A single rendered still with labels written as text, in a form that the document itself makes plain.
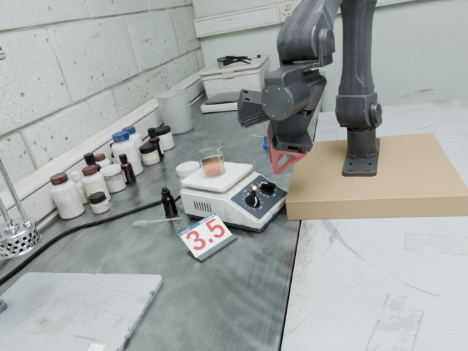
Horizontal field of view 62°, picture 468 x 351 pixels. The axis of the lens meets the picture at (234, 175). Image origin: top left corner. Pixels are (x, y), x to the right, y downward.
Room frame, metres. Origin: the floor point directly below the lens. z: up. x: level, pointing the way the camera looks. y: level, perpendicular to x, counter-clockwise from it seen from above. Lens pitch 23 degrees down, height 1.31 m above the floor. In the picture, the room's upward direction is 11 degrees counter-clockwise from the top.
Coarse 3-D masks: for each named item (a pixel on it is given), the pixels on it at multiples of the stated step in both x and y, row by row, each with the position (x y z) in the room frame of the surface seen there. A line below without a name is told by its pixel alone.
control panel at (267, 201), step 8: (248, 184) 0.74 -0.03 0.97; (256, 184) 0.74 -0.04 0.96; (240, 192) 0.71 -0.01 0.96; (256, 192) 0.72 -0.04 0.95; (280, 192) 0.73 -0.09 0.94; (232, 200) 0.68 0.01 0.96; (240, 200) 0.69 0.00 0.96; (264, 200) 0.70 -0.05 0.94; (272, 200) 0.71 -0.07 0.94; (248, 208) 0.67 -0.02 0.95; (256, 208) 0.67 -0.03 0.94; (264, 208) 0.68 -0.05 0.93; (256, 216) 0.65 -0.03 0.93
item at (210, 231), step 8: (208, 224) 0.66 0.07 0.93; (216, 224) 0.67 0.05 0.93; (192, 232) 0.64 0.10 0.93; (200, 232) 0.65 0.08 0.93; (208, 232) 0.65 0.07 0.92; (216, 232) 0.65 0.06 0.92; (224, 232) 0.66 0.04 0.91; (192, 240) 0.63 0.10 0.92; (200, 240) 0.63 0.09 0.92; (208, 240) 0.63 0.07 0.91; (216, 240) 0.64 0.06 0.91; (192, 248) 0.61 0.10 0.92; (200, 248) 0.62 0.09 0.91
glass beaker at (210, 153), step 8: (200, 144) 0.79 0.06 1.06; (208, 144) 0.80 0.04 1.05; (216, 144) 0.76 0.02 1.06; (200, 152) 0.76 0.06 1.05; (208, 152) 0.75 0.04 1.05; (216, 152) 0.75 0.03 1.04; (200, 160) 0.77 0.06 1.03; (208, 160) 0.75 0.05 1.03; (216, 160) 0.75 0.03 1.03; (208, 168) 0.75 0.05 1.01; (216, 168) 0.75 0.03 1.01; (224, 168) 0.76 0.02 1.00; (208, 176) 0.75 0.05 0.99; (216, 176) 0.75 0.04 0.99
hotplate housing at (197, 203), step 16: (256, 176) 0.77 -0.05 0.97; (192, 192) 0.75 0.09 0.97; (208, 192) 0.73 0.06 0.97; (224, 192) 0.71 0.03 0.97; (192, 208) 0.75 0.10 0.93; (208, 208) 0.72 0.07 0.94; (224, 208) 0.69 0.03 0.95; (240, 208) 0.67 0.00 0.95; (272, 208) 0.69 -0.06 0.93; (224, 224) 0.70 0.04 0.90; (240, 224) 0.67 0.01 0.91; (256, 224) 0.64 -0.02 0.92
